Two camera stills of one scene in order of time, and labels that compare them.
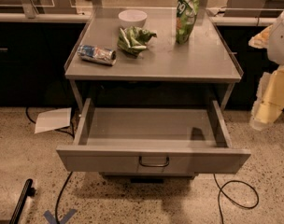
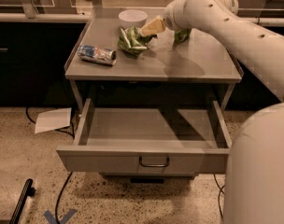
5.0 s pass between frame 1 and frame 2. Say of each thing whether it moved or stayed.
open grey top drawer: stayed
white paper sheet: stayed
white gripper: moved
